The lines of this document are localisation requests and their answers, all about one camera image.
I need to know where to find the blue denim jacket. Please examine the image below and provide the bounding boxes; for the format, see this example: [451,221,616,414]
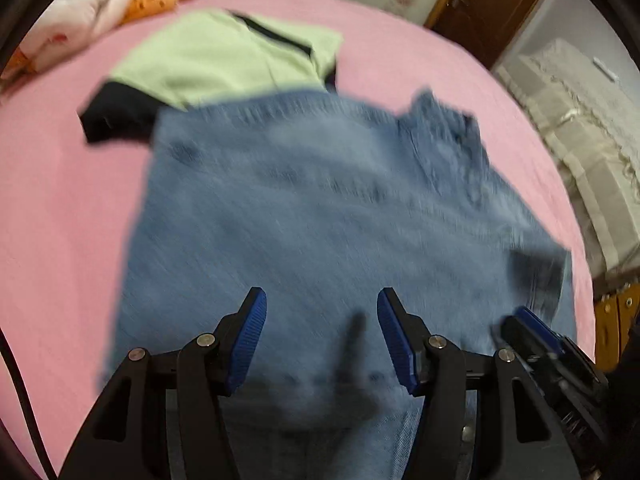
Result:
[112,91,576,479]

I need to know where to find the wooden drawer cabinet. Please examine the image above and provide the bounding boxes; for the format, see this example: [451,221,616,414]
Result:
[594,283,639,373]

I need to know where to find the beige lace-covered furniture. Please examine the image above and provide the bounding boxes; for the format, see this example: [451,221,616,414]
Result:
[495,39,639,290]

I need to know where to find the pink bed blanket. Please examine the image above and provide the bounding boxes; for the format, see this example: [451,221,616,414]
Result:
[1,0,596,466]

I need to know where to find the dark wooden door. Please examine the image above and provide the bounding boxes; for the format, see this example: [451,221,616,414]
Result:
[430,0,539,68]

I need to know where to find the green and black folded garment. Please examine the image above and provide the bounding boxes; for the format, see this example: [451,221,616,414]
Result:
[79,10,343,144]

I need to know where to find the pink floral quilt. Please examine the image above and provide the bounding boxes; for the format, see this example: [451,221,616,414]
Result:
[1,0,183,84]

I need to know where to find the black cable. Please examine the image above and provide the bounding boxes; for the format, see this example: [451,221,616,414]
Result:
[0,326,58,480]

